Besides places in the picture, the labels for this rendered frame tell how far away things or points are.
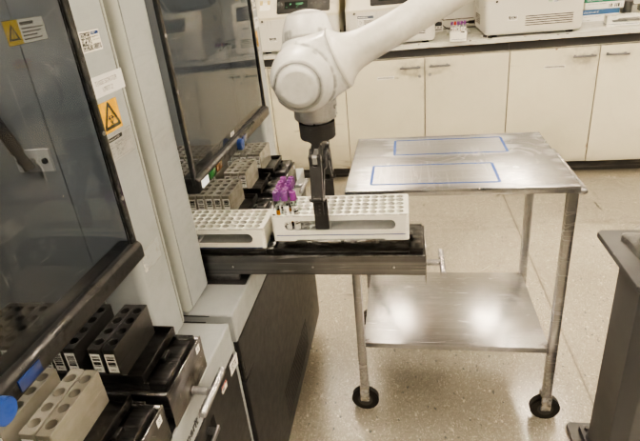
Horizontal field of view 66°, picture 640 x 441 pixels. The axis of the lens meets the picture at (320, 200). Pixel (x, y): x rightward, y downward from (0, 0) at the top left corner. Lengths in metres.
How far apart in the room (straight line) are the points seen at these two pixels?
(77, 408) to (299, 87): 0.54
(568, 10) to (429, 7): 2.57
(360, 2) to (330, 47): 2.51
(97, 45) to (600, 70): 3.08
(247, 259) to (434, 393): 0.99
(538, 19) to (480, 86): 0.49
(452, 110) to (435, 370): 1.91
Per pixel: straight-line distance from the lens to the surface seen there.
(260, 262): 1.13
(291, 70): 0.77
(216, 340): 1.03
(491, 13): 3.34
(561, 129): 3.58
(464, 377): 1.96
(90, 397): 0.81
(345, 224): 1.14
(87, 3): 0.85
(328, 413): 1.84
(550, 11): 3.40
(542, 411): 1.86
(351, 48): 0.83
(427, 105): 3.38
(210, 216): 1.22
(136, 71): 0.94
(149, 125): 0.95
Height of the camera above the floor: 1.37
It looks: 25 degrees down
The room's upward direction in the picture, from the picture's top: 6 degrees counter-clockwise
